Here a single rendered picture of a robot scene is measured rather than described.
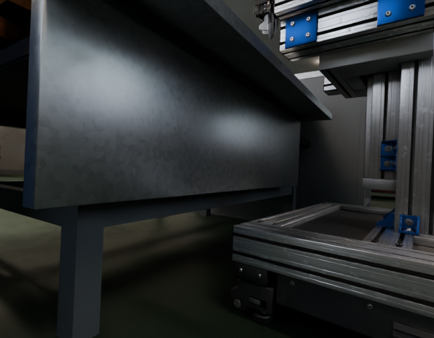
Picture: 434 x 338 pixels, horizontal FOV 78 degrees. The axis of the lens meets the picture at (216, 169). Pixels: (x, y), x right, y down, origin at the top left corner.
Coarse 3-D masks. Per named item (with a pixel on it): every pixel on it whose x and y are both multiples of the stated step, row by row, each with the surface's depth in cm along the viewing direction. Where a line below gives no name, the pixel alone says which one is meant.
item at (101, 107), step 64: (64, 0) 42; (64, 64) 42; (128, 64) 52; (192, 64) 68; (64, 128) 42; (128, 128) 52; (192, 128) 69; (256, 128) 101; (64, 192) 43; (128, 192) 53; (192, 192) 70
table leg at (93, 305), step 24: (72, 216) 55; (96, 216) 57; (72, 240) 55; (96, 240) 58; (72, 264) 54; (96, 264) 58; (72, 288) 54; (96, 288) 58; (72, 312) 54; (96, 312) 58; (72, 336) 54
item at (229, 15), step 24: (120, 0) 50; (144, 0) 50; (168, 0) 50; (192, 0) 49; (216, 0) 48; (144, 24) 59; (168, 24) 58; (192, 24) 58; (216, 24) 57; (240, 24) 55; (192, 48) 69; (216, 48) 69; (240, 48) 68; (264, 48) 66; (240, 72) 85; (264, 72) 84; (288, 72) 81; (264, 96) 111; (288, 96) 109; (312, 96) 105; (312, 120) 144
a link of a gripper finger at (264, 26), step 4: (272, 16) 107; (264, 20) 109; (272, 20) 108; (260, 24) 110; (264, 24) 109; (268, 24) 107; (272, 24) 108; (260, 28) 110; (264, 28) 109; (268, 28) 108; (272, 28) 108; (268, 32) 108; (272, 32) 108
